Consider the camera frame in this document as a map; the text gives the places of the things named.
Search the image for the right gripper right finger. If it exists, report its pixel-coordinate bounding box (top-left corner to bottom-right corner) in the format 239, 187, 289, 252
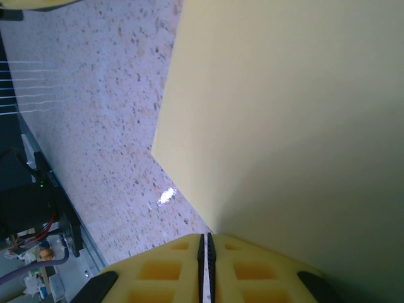
206, 232, 347, 303

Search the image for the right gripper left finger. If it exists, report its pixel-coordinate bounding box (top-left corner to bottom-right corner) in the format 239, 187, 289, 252
71, 232, 206, 303

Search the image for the yellow cloth sheet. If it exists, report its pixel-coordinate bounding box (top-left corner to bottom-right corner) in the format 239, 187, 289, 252
150, 0, 404, 303

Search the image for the aluminium mounting rail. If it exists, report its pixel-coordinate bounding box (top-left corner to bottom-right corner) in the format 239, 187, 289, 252
18, 113, 109, 276

